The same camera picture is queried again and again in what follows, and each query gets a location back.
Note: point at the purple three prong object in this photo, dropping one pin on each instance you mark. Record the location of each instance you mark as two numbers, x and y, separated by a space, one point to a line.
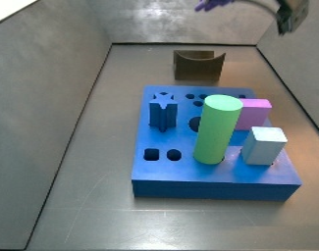
208 5

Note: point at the black curved fixture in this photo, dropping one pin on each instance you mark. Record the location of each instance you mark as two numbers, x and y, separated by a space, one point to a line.
198 65

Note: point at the dark blue star peg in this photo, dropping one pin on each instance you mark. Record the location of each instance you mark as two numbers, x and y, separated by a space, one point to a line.
163 111

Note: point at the green cylinder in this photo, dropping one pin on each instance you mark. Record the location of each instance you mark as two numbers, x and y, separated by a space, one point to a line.
220 114

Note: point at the pink rectangular block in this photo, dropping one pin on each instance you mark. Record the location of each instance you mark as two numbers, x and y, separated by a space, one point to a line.
254 114

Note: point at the light blue rectangular block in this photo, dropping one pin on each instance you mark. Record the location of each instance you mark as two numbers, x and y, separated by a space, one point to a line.
263 145

